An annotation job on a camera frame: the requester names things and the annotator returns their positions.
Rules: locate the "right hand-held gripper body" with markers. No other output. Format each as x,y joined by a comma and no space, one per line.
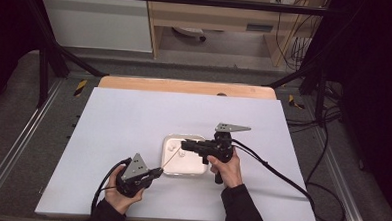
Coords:
220,148

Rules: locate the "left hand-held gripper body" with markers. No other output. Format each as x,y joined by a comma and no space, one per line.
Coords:
132,179

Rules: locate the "white square tray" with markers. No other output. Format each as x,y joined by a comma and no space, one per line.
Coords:
188,167

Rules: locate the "person's left hand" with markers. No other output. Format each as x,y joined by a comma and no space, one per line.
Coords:
121,202

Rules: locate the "person's right hand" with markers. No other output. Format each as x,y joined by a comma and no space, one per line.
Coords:
231,173

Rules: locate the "small white food piece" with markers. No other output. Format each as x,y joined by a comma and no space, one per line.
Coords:
182,154
172,144

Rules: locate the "light wooden table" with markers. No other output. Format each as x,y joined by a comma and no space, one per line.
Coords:
185,87

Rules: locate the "white chair base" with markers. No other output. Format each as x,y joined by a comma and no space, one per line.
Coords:
190,31

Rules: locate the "light wooden desk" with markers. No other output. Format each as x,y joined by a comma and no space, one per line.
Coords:
214,16

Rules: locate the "white cabinet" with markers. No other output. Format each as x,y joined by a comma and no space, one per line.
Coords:
94,22

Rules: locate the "black curtain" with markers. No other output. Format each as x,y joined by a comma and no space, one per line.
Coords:
4,32
375,81

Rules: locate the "aluminium floor rail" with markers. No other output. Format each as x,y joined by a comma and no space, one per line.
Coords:
33,123
341,183

